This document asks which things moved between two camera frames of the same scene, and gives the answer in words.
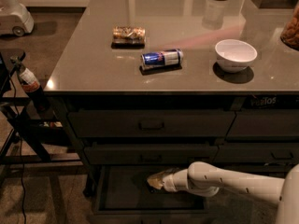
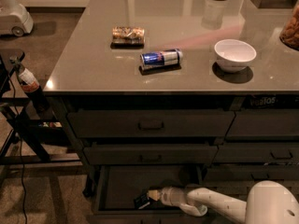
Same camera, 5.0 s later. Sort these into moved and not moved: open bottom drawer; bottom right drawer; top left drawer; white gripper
Moved: white gripper
Not moved: open bottom drawer; bottom right drawer; top left drawer
